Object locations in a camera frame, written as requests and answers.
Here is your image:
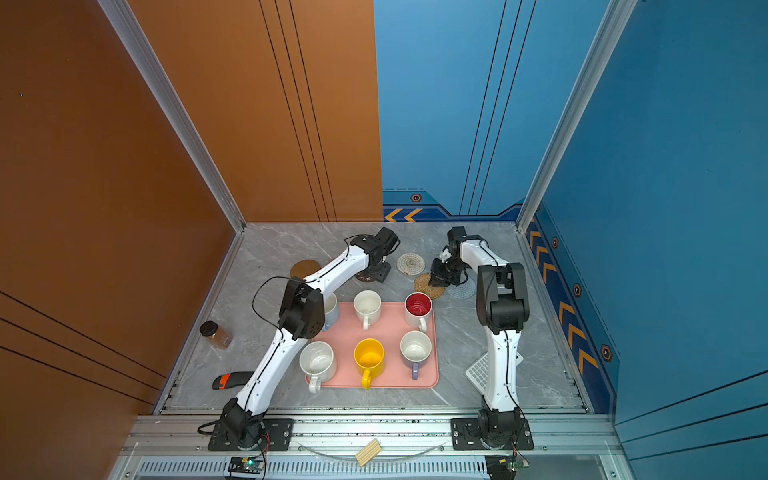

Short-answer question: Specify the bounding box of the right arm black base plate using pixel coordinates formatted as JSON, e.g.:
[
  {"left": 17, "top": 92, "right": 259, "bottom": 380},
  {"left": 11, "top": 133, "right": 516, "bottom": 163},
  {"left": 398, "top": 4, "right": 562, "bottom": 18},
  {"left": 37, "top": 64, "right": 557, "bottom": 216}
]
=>
[{"left": 450, "top": 417, "right": 535, "bottom": 451}]

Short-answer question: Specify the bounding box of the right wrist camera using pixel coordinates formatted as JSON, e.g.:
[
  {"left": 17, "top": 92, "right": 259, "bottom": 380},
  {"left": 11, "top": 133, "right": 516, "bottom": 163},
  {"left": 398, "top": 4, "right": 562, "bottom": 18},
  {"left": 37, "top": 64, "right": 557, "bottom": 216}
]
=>
[{"left": 438, "top": 226, "right": 467, "bottom": 262}]

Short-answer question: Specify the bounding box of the aluminium front rail frame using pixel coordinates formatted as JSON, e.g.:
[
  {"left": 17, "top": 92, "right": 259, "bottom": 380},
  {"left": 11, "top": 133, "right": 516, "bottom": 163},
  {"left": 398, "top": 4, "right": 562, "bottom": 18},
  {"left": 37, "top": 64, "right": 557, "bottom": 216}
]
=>
[{"left": 108, "top": 409, "right": 634, "bottom": 479}]

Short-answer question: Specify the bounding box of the yellow mug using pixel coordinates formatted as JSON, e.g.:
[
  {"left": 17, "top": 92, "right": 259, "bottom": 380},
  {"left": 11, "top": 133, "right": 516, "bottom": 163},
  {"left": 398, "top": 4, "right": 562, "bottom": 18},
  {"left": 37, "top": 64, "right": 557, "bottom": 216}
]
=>
[{"left": 353, "top": 338, "right": 386, "bottom": 390}]

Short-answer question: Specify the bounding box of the orange black utility knife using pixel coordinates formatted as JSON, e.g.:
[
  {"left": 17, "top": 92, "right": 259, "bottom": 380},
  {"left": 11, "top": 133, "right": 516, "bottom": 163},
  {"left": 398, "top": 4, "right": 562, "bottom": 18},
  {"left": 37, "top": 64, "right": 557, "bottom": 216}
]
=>
[{"left": 211, "top": 371, "right": 253, "bottom": 390}]

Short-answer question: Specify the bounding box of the light blue mug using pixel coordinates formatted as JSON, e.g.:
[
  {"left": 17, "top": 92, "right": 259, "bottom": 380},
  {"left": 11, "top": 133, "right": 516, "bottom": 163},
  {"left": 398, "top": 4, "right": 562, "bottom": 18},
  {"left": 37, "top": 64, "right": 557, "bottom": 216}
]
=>
[{"left": 323, "top": 294, "right": 340, "bottom": 331}]

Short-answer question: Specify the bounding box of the white scientific calculator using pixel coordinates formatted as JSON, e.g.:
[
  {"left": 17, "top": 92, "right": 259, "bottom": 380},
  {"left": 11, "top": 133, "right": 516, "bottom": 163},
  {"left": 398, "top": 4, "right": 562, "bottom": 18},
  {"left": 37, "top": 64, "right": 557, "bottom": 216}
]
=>
[{"left": 465, "top": 353, "right": 491, "bottom": 395}]

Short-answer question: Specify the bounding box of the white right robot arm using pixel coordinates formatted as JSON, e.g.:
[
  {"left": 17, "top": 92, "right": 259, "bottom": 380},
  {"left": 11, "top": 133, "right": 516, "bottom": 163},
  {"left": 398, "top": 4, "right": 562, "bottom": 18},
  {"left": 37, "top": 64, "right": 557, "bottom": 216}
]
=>
[{"left": 429, "top": 227, "right": 534, "bottom": 450}]

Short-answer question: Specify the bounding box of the light blue woven coaster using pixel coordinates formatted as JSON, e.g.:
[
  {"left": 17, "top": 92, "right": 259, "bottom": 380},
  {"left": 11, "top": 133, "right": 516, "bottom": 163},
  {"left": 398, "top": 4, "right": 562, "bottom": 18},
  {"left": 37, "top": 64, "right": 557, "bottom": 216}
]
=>
[{"left": 445, "top": 279, "right": 477, "bottom": 300}]

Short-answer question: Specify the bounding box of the cream multicolour woven coaster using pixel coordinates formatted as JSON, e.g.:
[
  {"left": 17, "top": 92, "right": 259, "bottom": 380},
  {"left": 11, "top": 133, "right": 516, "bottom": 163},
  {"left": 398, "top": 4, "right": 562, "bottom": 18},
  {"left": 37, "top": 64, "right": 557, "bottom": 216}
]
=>
[{"left": 397, "top": 252, "right": 426, "bottom": 276}]

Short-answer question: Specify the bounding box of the pink plastic tray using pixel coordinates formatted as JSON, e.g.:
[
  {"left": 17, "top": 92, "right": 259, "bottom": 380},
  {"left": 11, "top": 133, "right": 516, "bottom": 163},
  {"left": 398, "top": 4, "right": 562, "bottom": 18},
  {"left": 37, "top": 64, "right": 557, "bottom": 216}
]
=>
[{"left": 304, "top": 301, "right": 440, "bottom": 390}]

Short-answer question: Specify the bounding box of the grey aluminium corner post left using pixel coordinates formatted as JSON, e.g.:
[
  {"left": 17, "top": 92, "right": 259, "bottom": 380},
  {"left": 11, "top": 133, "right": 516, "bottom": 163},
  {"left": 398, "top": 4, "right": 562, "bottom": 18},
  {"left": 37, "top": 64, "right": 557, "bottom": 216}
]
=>
[{"left": 98, "top": 0, "right": 246, "bottom": 234}]

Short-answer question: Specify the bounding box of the round brown wooden coaster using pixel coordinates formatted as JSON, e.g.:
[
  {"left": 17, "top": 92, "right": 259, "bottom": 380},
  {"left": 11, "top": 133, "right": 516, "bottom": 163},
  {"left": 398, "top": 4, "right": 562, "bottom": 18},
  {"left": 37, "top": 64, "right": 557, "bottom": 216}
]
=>
[{"left": 289, "top": 259, "right": 322, "bottom": 279}]

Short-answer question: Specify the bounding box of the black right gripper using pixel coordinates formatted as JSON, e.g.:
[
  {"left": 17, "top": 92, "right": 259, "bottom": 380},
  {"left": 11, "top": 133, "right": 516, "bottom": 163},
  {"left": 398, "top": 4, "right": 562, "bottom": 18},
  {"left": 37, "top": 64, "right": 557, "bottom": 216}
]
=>
[{"left": 429, "top": 258, "right": 469, "bottom": 287}]

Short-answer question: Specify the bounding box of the small wooden block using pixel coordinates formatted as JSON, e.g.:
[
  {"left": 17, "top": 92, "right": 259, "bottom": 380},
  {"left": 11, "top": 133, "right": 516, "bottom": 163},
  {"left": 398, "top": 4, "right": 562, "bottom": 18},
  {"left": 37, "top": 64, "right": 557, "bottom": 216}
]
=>
[{"left": 355, "top": 439, "right": 382, "bottom": 467}]

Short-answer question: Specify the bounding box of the tan rattan coaster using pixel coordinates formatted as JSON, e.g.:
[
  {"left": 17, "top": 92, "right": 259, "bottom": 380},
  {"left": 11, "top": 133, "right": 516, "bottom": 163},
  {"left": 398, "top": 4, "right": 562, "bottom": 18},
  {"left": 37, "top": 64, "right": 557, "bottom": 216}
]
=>
[{"left": 413, "top": 273, "right": 446, "bottom": 300}]

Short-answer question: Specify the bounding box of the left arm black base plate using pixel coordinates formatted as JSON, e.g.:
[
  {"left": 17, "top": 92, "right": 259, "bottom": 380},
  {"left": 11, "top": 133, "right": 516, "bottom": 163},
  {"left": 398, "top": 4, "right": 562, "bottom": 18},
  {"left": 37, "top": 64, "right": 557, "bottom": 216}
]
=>
[{"left": 207, "top": 418, "right": 294, "bottom": 453}]

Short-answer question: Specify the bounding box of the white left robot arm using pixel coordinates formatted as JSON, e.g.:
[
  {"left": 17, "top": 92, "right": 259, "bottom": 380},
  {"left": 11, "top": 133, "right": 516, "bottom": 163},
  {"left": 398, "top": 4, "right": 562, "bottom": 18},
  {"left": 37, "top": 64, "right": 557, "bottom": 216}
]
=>
[{"left": 218, "top": 229, "right": 400, "bottom": 450}]

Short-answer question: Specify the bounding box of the grey aluminium corner post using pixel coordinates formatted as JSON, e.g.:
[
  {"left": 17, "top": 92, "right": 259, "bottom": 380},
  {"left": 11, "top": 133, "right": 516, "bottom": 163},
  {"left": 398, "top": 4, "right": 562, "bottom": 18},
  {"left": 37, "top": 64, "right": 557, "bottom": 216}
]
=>
[
  {"left": 515, "top": 0, "right": 638, "bottom": 234},
  {"left": 98, "top": 0, "right": 246, "bottom": 234}
]

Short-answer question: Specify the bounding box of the white mug back middle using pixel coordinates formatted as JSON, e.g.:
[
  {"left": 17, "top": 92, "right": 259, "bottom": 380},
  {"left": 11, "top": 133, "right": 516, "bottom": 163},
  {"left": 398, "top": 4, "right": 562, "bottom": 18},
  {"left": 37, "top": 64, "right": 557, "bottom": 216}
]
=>
[{"left": 353, "top": 290, "right": 382, "bottom": 331}]

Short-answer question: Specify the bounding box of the circuit board right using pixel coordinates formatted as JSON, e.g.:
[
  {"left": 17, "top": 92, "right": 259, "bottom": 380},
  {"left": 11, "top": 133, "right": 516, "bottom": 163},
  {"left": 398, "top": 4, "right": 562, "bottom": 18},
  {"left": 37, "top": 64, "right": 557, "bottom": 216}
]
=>
[{"left": 485, "top": 456, "right": 530, "bottom": 480}]

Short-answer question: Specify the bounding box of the green circuit board left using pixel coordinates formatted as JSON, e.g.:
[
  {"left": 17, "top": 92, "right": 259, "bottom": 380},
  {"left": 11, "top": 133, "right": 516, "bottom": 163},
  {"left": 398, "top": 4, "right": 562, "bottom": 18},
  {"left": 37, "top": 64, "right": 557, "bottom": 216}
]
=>
[{"left": 227, "top": 456, "right": 267, "bottom": 480}]

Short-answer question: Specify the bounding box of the spice jar black lid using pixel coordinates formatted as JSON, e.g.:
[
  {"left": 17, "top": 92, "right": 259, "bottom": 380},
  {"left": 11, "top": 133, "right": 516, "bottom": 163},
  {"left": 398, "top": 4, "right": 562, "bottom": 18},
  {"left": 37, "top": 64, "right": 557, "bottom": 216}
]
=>
[{"left": 199, "top": 320, "right": 233, "bottom": 350}]

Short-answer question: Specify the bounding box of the white mug red inside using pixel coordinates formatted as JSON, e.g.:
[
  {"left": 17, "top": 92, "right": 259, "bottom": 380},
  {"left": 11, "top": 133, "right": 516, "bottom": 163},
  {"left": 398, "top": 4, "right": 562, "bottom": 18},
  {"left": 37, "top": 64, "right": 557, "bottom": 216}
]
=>
[{"left": 404, "top": 292, "right": 433, "bottom": 333}]

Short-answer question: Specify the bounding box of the lilac mug white inside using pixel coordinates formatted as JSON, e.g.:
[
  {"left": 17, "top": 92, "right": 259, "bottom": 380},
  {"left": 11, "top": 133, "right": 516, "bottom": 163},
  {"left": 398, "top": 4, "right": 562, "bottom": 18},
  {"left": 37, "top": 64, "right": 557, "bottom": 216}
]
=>
[{"left": 399, "top": 330, "right": 433, "bottom": 380}]

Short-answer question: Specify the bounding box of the grey aluminium corner post right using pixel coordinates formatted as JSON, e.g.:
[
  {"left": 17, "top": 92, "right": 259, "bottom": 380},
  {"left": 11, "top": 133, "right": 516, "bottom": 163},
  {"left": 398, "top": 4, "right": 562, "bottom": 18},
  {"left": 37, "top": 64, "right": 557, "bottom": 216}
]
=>
[{"left": 515, "top": 0, "right": 638, "bottom": 234}]

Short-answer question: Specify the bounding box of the white mug front left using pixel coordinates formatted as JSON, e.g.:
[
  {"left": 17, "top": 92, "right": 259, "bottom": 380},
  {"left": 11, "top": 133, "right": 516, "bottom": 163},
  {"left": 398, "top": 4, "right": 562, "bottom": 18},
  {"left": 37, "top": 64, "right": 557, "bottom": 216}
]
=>
[{"left": 299, "top": 341, "right": 338, "bottom": 394}]

